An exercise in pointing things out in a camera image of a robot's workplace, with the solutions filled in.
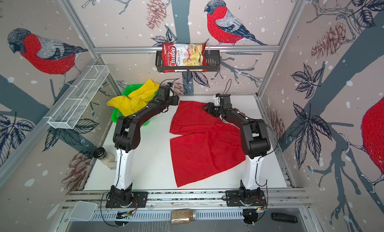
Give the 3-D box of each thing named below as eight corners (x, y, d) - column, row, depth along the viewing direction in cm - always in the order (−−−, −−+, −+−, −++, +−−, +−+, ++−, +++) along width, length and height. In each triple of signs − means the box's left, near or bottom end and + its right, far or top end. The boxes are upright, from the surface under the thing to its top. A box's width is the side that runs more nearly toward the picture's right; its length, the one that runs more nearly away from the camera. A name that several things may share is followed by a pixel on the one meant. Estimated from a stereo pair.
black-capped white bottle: (101, 162, 88) (89, 153, 78) (109, 153, 91) (99, 144, 81) (113, 171, 84) (102, 164, 74) (121, 162, 87) (112, 154, 78)
